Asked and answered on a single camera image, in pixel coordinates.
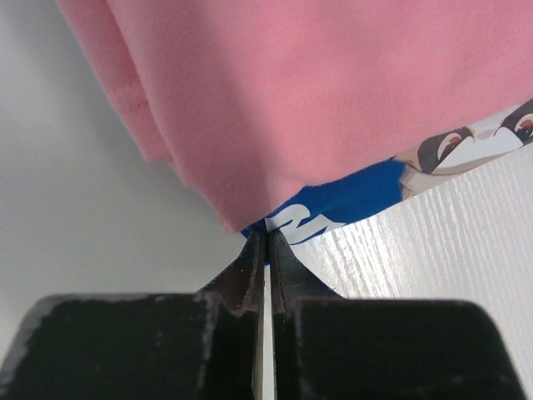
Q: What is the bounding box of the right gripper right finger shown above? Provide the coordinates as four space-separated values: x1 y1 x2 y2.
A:
269 231 525 399

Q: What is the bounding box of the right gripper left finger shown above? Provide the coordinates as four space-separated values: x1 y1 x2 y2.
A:
1 232 266 399

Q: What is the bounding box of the pink t-shirt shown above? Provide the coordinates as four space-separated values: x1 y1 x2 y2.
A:
58 1 532 231

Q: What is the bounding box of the blue printed t-shirt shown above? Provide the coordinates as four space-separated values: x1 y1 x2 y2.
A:
242 101 532 245

